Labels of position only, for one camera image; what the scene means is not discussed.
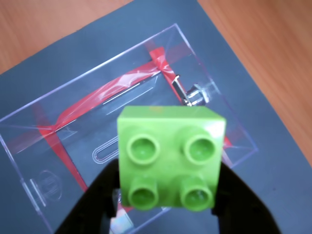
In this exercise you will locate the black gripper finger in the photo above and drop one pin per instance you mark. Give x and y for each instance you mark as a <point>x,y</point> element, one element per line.
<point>241,209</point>
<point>95,204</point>

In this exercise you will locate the green lego block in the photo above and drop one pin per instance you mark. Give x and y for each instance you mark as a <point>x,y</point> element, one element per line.
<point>170,158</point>

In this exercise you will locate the metal box lock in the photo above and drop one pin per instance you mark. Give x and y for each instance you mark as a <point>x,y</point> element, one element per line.
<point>195,95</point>

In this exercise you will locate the transparent acrylic box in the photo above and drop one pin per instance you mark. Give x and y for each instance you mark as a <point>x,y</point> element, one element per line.
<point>85,78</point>

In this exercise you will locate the grey mat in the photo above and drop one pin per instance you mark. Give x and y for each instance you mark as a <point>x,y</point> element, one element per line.
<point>268,146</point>

